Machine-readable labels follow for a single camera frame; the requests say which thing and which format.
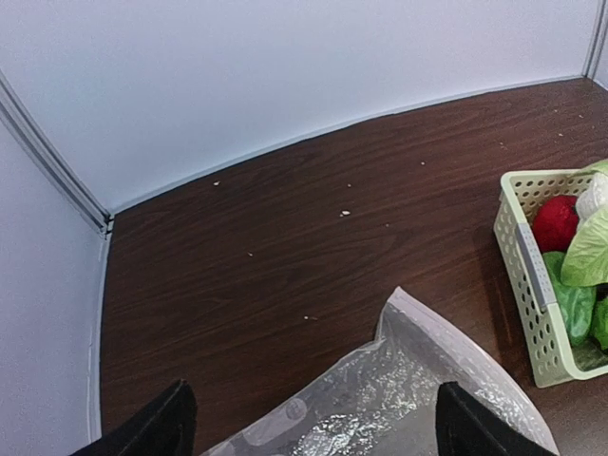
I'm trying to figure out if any white toy cauliflower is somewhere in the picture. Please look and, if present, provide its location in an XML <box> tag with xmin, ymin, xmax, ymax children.
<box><xmin>576</xmin><ymin>173</ymin><xmax>608</xmax><ymax>222</ymax></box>

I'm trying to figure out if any clear zip top bag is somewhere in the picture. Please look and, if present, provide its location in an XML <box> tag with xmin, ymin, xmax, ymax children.
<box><xmin>207</xmin><ymin>288</ymin><xmax>558</xmax><ymax>455</ymax></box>

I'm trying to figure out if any aluminium corner post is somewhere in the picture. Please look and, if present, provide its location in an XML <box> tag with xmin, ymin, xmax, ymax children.
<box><xmin>1</xmin><ymin>73</ymin><xmax>114</xmax><ymax>238</ymax></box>
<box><xmin>581</xmin><ymin>0</ymin><xmax>607</xmax><ymax>80</ymax></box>

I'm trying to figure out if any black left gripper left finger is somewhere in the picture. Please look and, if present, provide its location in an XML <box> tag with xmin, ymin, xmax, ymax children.
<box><xmin>75</xmin><ymin>379</ymin><xmax>198</xmax><ymax>456</ymax></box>

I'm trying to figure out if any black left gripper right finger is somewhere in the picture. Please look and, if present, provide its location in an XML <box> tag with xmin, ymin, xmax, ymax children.
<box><xmin>435</xmin><ymin>382</ymin><xmax>554</xmax><ymax>456</ymax></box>

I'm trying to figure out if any aluminium left corner post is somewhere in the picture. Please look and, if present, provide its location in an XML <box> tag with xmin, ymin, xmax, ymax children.
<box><xmin>1</xmin><ymin>73</ymin><xmax>114</xmax><ymax>238</ymax></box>

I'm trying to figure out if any green toy cabbage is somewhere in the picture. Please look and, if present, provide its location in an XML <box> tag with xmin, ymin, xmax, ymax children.
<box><xmin>542</xmin><ymin>251</ymin><xmax>597</xmax><ymax>347</ymax></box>

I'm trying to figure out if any red toy tomato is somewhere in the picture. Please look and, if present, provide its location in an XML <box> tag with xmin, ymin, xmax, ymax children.
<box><xmin>532</xmin><ymin>196</ymin><xmax>580</xmax><ymax>254</ymax></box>

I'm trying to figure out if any aluminium right corner post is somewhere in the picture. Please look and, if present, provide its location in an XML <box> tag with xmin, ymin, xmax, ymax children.
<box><xmin>581</xmin><ymin>0</ymin><xmax>607</xmax><ymax>80</ymax></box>

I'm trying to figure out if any pale green perforated basket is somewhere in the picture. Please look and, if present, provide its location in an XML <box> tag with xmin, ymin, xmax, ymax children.
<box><xmin>494</xmin><ymin>169</ymin><xmax>607</xmax><ymax>388</ymax></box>

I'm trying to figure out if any green toy pepper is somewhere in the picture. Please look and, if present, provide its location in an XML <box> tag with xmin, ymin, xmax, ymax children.
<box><xmin>590</xmin><ymin>297</ymin><xmax>608</xmax><ymax>352</ymax></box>

